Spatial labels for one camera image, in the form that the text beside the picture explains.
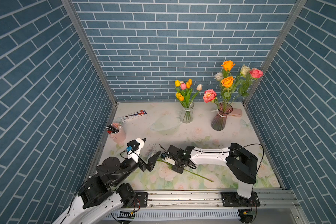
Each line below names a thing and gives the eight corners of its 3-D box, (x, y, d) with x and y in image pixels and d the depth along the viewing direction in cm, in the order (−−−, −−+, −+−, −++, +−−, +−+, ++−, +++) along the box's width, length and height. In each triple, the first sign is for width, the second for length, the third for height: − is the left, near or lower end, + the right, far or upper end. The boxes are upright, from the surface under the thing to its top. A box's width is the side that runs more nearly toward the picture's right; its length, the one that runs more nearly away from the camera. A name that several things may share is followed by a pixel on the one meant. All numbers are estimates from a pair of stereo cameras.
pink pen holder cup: (109, 143, 97) (103, 134, 88) (113, 132, 104) (108, 122, 94) (124, 143, 97) (118, 134, 88) (127, 132, 104) (122, 122, 94)
